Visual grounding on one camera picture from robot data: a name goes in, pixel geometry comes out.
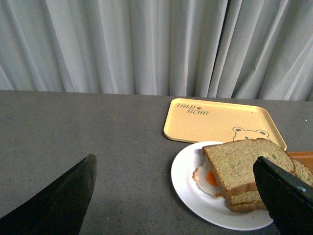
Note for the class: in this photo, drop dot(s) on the grey curtain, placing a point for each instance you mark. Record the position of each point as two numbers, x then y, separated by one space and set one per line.
253 49

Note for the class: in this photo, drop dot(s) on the white round plate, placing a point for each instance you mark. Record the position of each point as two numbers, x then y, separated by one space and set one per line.
210 208

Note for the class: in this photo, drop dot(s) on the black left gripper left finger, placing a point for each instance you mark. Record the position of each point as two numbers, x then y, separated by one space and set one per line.
58 209

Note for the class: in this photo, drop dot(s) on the fried egg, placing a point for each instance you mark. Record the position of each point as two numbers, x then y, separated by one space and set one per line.
205 180

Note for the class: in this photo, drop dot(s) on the bread slice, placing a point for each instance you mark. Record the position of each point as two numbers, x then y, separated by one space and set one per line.
251 200
232 163

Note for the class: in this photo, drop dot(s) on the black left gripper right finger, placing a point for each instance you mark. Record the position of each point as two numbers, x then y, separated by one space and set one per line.
289 200

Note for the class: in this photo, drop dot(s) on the brown wooden tray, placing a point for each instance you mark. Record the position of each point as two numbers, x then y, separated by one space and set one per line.
305 157

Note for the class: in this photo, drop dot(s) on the yellow bear tray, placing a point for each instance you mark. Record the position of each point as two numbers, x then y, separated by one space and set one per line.
194 121

